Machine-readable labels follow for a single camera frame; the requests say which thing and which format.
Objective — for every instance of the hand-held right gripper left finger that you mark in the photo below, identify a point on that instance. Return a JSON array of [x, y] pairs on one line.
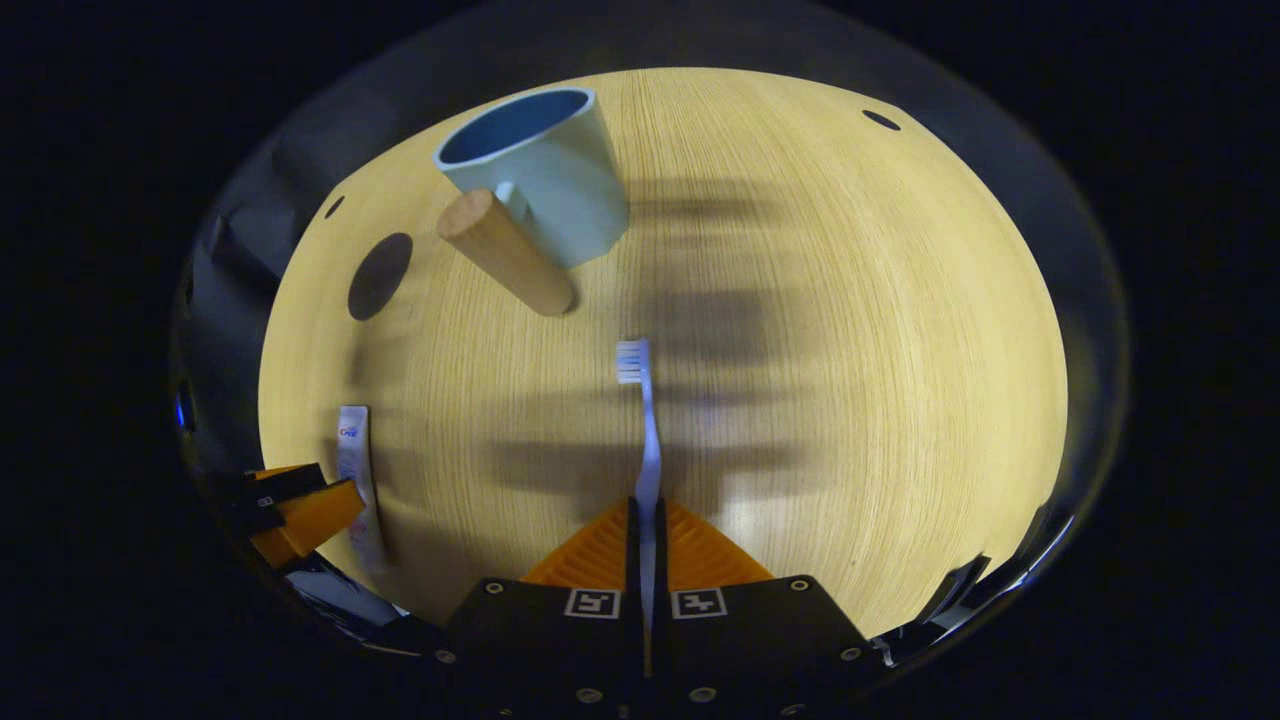
[[560, 640]]

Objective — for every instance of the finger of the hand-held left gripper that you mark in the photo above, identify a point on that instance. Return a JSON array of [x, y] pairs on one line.
[[315, 520], [290, 485]]

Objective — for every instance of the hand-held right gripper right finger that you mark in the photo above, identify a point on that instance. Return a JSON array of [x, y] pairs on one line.
[[740, 640]]

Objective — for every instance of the white toothpaste tube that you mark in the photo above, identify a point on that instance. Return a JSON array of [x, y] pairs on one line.
[[355, 470]]

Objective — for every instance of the white and blue toothbrush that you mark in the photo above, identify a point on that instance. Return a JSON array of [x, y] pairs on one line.
[[648, 440]]

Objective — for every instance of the dark round coaster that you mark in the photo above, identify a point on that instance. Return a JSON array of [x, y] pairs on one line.
[[380, 276]]

